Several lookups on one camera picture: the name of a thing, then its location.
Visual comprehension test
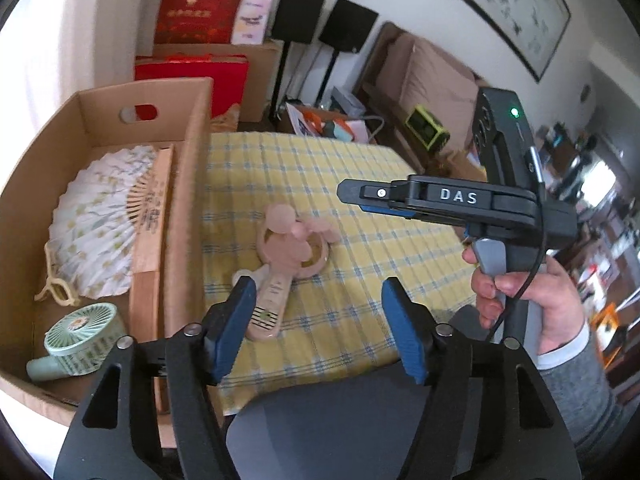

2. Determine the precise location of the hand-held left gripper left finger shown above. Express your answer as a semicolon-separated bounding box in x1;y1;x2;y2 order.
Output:
52;276;258;480

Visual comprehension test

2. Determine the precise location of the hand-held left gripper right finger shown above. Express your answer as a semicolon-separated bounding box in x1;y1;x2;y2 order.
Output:
381;277;583;480

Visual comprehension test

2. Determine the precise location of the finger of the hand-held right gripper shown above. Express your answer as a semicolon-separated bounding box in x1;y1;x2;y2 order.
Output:
336;176;416;220

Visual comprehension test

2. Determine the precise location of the pink handheld electric fan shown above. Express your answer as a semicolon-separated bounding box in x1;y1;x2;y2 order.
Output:
231;203;341;346

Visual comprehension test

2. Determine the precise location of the green handheld electric fan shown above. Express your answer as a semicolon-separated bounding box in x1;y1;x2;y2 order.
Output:
26;302;128;383

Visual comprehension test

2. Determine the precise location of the wooden fan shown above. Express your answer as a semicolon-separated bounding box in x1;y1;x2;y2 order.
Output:
131;143;176;276

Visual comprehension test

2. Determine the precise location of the white floral folding fan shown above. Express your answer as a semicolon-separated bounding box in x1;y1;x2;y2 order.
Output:
47;145;163;298

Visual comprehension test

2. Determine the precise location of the person's right forearm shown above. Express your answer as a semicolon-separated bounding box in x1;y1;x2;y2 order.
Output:
537;320;626;466

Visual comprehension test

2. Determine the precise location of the person's right hand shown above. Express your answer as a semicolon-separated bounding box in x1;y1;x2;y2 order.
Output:
461;247;587;358

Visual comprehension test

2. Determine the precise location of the yellow checked tablecloth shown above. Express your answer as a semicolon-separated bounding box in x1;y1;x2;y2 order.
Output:
202;131;481;416

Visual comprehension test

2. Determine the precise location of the white open carton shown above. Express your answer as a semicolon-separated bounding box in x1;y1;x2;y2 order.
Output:
286;102;373;145

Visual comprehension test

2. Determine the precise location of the green and black radio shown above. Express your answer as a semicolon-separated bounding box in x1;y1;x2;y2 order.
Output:
405;105;450;150

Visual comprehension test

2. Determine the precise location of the light blue box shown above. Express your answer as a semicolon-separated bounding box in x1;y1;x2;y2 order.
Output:
330;87;368;116

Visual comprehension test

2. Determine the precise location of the black speaker stand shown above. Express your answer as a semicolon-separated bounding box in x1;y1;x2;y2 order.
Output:
271;42;294;121
316;50;342;106

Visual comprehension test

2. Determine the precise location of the dark wooden sofa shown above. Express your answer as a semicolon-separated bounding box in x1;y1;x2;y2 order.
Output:
352;21;481;161

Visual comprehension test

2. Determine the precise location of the beige sofa cushion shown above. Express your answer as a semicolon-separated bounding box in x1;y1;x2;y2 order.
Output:
375;35;481;136

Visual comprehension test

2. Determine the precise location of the grey chair back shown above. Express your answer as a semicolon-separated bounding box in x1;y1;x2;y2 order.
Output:
225;305;482;480

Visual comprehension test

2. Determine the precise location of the large closed cardboard box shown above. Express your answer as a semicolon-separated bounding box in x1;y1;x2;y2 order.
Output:
152;40;283;123

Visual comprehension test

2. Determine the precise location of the black speaker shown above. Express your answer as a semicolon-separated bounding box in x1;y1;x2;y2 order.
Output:
271;0;329;45
319;0;379;54

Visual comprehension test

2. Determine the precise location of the pink and white package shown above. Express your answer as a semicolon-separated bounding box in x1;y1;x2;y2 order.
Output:
231;0;273;45

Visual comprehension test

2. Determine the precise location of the red gift box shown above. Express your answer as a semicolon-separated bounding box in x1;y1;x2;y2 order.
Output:
135;55;249;118

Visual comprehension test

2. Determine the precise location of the red gift bag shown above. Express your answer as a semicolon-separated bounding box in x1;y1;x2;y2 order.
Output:
154;0;248;45

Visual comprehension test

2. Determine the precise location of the white curtain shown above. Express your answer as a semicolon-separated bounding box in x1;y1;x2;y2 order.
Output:
0;0;168;171

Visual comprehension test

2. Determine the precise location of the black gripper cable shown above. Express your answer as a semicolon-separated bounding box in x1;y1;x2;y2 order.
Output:
487;146;549;346

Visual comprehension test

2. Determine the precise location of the framed wall painting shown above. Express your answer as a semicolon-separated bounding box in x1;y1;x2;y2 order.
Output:
407;0;572;83

